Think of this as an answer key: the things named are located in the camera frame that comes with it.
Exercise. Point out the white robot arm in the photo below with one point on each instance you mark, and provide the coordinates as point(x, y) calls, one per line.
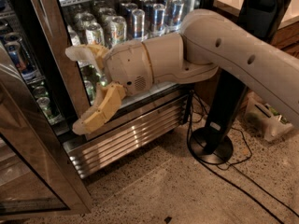
point(173, 58)

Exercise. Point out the white green can front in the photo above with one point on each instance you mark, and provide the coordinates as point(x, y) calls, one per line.
point(94, 34)

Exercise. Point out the tall silver can right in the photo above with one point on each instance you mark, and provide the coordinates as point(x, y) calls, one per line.
point(174, 9)

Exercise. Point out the wooden counter cabinet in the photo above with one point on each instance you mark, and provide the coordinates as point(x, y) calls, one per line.
point(286, 31)

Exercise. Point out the stainless steel display fridge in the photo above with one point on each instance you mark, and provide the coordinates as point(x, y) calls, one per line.
point(19, 23)

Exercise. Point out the clear plastic storage bin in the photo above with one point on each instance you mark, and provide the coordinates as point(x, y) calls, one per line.
point(265, 119)

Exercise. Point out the green soda can left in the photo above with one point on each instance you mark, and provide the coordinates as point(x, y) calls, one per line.
point(49, 110)

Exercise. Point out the white green can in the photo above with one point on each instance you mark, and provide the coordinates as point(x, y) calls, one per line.
point(118, 30)
point(94, 34)

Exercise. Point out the tall silver blue can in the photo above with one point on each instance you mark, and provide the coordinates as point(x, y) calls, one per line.
point(138, 24)

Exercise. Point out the tall silver can middle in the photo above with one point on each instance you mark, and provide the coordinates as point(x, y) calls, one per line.
point(157, 20)

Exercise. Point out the black tower fan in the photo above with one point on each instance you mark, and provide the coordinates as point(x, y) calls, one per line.
point(211, 144)

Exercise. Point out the white green can right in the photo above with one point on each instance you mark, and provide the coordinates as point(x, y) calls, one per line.
point(118, 30)

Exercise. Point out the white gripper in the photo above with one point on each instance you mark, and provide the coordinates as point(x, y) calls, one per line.
point(128, 66)

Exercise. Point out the glass fridge door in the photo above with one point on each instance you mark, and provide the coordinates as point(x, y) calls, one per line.
point(158, 111)
point(37, 177)

